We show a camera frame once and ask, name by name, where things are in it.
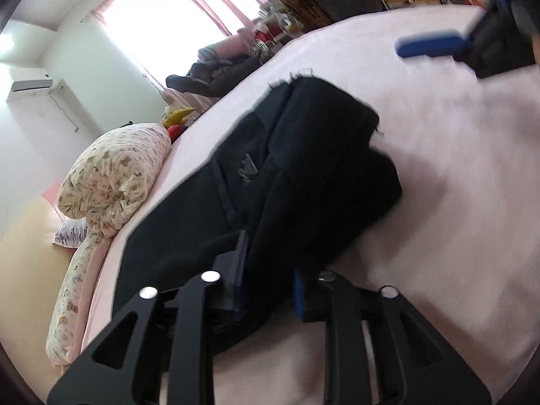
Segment pink fleece blanket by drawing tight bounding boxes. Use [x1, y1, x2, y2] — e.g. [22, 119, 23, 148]
[80, 4, 540, 405]

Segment black pants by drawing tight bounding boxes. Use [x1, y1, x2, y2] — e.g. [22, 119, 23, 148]
[112, 77, 403, 357]

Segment air conditioner hose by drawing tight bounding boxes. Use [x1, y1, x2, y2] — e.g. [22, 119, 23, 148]
[48, 88, 81, 133]

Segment bright window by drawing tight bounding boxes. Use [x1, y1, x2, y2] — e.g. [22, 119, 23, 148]
[101, 0, 237, 72]

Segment floral bear print bolster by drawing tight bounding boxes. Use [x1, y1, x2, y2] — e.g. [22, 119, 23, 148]
[46, 236, 106, 368]

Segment purple floral pillow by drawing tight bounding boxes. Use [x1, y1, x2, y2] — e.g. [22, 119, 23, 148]
[53, 218, 89, 248]

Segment cluttered side table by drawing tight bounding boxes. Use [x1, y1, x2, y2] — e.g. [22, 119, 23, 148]
[253, 2, 304, 45]

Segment yellow plush toy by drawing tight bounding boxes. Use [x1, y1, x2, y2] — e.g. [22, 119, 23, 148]
[162, 107, 197, 128]

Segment pile of dark clothes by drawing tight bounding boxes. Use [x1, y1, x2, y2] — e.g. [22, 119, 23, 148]
[166, 36, 271, 98]

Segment pink cushion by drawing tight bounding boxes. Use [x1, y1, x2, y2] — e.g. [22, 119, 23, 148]
[211, 36, 254, 58]

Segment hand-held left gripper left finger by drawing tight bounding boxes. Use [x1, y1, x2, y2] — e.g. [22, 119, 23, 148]
[46, 230, 249, 405]

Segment folded floral quilt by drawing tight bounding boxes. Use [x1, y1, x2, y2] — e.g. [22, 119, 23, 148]
[58, 123, 173, 239]

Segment pink curtain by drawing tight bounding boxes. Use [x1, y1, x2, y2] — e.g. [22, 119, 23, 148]
[90, 0, 271, 36]

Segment wooden chair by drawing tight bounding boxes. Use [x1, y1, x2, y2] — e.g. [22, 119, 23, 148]
[278, 0, 334, 30]

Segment white air conditioner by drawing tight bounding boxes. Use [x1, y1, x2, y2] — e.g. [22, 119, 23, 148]
[9, 67, 64, 94]

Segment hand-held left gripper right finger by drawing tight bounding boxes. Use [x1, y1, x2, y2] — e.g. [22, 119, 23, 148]
[293, 267, 492, 405]

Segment cream and pink headboard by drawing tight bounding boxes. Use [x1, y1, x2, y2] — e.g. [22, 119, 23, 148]
[0, 179, 81, 347]

